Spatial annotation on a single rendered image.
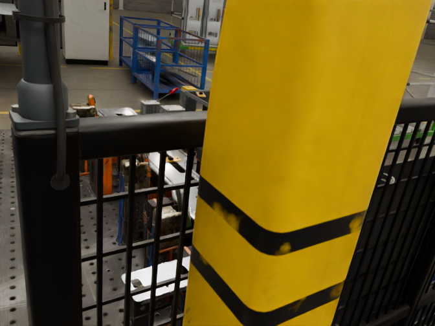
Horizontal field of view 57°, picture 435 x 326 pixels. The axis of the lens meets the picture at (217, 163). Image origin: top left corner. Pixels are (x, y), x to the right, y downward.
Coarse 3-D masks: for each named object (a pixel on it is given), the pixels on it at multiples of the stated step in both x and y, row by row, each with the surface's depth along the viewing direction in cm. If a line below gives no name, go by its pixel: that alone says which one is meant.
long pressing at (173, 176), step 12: (120, 108) 212; (156, 156) 160; (180, 156) 163; (156, 168) 150; (168, 168) 151; (168, 180) 142; (180, 180) 143; (192, 192) 136; (192, 204) 128; (192, 216) 123
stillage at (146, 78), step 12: (156, 36) 559; (180, 36) 683; (192, 36) 636; (204, 48) 593; (156, 60) 566; (192, 60) 639; (204, 60) 597; (144, 72) 683; (156, 72) 571; (168, 72) 679; (180, 72) 645; (204, 72) 605; (156, 84) 578; (168, 84) 635; (180, 84) 645; (192, 84) 646; (204, 84) 613; (156, 96) 586
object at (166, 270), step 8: (160, 264) 99; (168, 264) 100; (176, 264) 100; (184, 264) 100; (136, 272) 95; (144, 272) 96; (160, 272) 96; (168, 272) 97; (144, 280) 93; (160, 280) 94; (184, 280) 95; (160, 288) 91; (168, 288) 92; (184, 288) 93; (136, 296) 88; (144, 296) 89; (160, 296) 90
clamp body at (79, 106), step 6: (72, 108) 186; (78, 108) 187; (84, 108) 188; (90, 108) 190; (78, 114) 188; (84, 114) 189; (90, 114) 191; (84, 162) 199; (84, 168) 200; (84, 174) 201
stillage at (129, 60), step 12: (120, 24) 766; (132, 24) 680; (168, 24) 741; (120, 36) 775; (132, 36) 761; (144, 36) 752; (120, 48) 784; (144, 48) 691; (156, 48) 700; (120, 60) 794; (132, 60) 694; (144, 60) 736; (132, 72) 700
